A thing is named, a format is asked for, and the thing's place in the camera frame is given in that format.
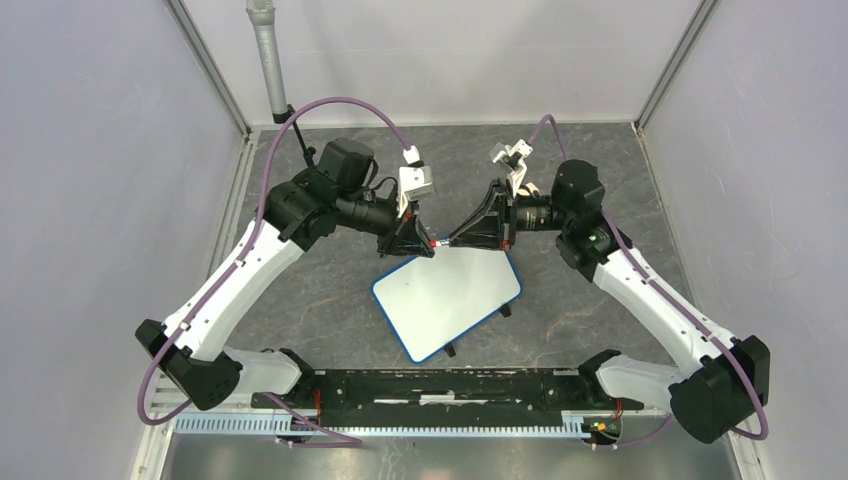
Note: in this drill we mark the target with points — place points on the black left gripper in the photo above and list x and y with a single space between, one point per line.
404 236

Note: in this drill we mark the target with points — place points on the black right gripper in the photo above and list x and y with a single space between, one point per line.
500 231

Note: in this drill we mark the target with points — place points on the blue framed whiteboard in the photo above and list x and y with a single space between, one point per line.
431 302

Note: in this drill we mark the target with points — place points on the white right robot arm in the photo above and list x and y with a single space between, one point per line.
718 382

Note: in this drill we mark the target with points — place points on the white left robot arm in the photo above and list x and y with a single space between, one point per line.
189 346

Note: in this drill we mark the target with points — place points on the white lego brick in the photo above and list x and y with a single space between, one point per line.
528 190

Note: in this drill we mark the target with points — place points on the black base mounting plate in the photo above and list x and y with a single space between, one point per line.
407 398

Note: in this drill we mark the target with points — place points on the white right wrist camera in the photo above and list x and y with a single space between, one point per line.
513 157

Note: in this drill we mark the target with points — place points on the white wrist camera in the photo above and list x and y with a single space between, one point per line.
415 180
513 157

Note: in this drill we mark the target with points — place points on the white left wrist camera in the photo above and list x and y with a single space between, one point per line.
415 180

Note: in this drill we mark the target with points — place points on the slotted aluminium cable duct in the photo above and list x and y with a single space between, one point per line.
277 423

